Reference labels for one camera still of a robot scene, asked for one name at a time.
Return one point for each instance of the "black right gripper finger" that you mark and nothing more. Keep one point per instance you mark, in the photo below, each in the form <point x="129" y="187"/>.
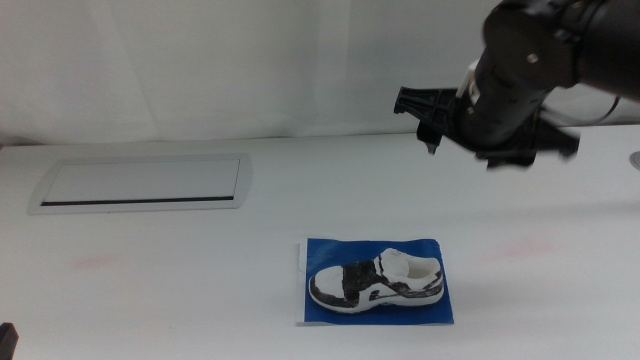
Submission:
<point x="545" y="142"/>
<point x="430" y="110"/>

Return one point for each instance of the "white and black sneaker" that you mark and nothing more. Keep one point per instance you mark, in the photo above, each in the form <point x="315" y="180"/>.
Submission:
<point x="377" y="287"/>

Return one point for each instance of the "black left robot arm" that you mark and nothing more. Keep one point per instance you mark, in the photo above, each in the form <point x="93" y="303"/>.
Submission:
<point x="6" y="342"/>

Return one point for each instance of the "blue rectangular mat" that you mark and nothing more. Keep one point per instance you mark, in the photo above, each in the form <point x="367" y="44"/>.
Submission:
<point x="425" y="312"/>

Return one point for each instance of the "grey round desk grommet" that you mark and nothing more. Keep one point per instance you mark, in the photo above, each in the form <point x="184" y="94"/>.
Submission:
<point x="636" y="161"/>

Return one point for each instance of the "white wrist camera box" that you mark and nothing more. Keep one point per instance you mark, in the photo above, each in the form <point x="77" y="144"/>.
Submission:
<point x="469" y="82"/>

